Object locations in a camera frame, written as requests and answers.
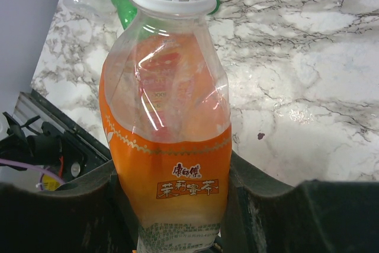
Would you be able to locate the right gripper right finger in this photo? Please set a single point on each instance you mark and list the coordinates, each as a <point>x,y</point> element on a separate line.
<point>267,215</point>

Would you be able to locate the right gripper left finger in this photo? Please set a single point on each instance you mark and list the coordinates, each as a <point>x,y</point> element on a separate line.
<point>88,214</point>

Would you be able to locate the orange label tea bottle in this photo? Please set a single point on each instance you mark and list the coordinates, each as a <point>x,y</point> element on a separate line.
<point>164,102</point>

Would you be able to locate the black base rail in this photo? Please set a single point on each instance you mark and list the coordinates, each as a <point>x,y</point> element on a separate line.
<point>55,141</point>

